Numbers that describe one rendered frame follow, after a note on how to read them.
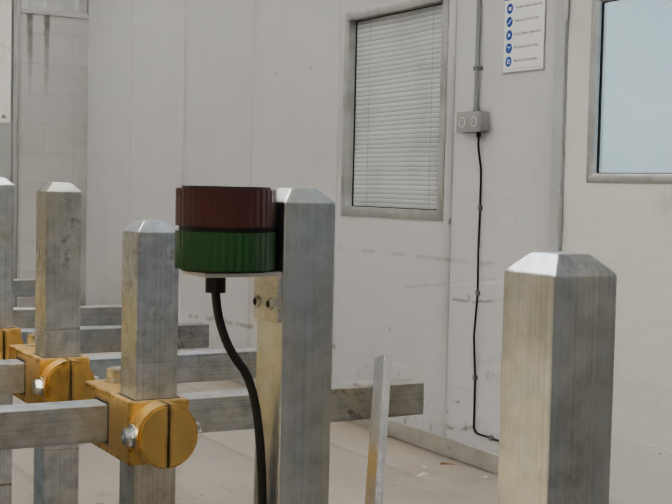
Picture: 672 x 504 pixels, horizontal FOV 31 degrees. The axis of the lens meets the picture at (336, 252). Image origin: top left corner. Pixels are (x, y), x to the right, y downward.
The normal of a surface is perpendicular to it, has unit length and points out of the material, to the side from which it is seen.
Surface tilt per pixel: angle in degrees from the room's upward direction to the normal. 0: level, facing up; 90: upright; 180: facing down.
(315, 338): 90
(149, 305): 90
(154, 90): 90
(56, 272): 90
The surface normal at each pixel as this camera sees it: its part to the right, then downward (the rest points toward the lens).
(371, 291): -0.87, 0.00
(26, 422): 0.49, 0.06
